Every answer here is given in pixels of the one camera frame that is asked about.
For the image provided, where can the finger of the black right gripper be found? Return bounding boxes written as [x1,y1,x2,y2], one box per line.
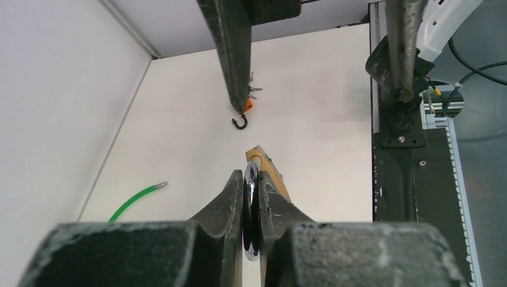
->
[386,0,427,103]
[197,0,301,113]

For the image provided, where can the orange black key fob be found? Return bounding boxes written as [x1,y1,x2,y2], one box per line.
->
[231,96,253,130]

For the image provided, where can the right black camera cable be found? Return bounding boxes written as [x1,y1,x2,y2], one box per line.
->
[441,35,507,118]

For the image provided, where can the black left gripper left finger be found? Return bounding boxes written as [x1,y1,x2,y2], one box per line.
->
[19,170,243,286]

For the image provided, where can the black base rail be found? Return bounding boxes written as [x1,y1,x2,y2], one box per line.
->
[372,95,476,286]

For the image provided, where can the white slotted cable duct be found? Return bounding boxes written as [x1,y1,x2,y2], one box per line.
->
[424,114,484,286]

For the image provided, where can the green cable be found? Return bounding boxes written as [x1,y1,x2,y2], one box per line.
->
[108,181,169,224]

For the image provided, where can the large brass padlock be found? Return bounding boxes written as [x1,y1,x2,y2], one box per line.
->
[242,145,290,262]

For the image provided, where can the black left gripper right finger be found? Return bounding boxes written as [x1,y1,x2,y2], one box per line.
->
[258,172,467,286]

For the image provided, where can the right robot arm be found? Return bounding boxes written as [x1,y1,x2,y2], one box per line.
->
[198,1,480,114]

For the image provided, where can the black-headed key bunch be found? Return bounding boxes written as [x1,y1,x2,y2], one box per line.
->
[248,72,263,100]

